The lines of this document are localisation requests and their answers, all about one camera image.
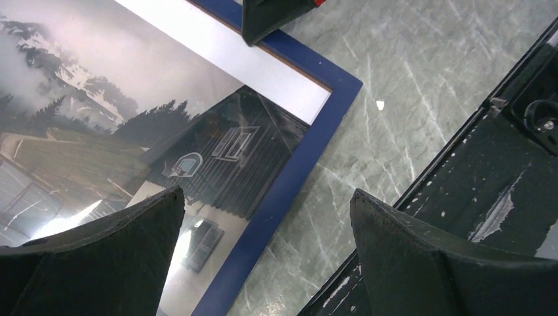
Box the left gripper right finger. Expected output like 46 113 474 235
350 189 557 315

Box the blue picture frame with photo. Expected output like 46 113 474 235
1 1 362 315

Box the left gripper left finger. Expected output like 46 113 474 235
1 186 185 315

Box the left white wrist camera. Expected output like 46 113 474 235
241 0 326 46

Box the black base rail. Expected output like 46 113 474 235
301 22 557 315

